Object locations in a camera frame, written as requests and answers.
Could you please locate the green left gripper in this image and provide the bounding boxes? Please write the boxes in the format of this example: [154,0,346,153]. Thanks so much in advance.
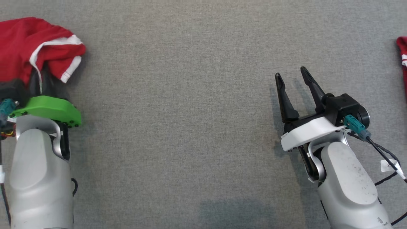
[9,95,82,128]

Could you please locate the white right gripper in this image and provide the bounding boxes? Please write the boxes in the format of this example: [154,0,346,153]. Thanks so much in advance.
[275,66,348,152]

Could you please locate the red shorts white stripes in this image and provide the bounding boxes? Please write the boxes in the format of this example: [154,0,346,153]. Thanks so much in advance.
[0,17,86,93]

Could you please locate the red white basketball jersey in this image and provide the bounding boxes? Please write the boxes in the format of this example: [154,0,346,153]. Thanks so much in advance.
[396,36,407,103]

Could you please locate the grey fabric sofa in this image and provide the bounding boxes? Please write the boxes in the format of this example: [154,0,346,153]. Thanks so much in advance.
[0,0,407,229]

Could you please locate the teal left camera connector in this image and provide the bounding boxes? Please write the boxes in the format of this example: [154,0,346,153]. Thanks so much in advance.
[0,98,17,117]

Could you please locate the teal camera connector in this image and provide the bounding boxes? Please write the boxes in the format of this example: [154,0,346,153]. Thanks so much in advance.
[0,98,17,117]
[343,115,372,142]

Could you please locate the orange left gripper wires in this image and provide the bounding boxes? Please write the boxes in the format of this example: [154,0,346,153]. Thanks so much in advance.
[0,125,15,139]

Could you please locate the teal right camera connector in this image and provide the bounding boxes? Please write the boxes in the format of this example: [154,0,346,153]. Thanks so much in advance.
[343,115,372,142]

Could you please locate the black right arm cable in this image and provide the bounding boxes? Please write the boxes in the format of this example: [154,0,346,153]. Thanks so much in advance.
[348,132,407,226]

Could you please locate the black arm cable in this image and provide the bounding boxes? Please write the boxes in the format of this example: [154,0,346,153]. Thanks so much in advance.
[348,132,407,226]
[0,140,11,225]

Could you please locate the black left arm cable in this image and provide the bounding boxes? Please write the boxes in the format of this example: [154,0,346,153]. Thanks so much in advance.
[0,140,11,225]

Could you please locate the white right cable label tag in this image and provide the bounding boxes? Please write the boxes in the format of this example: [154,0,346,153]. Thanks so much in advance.
[380,159,406,180]

